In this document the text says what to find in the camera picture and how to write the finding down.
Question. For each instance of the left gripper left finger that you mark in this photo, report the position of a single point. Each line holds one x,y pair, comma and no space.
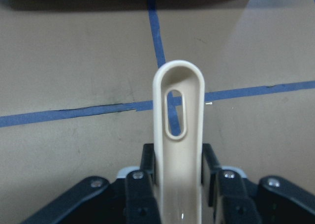
94,200

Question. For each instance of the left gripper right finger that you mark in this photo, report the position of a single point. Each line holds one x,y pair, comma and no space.
237,200

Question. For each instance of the beige plastic dustpan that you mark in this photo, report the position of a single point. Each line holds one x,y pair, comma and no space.
178,157

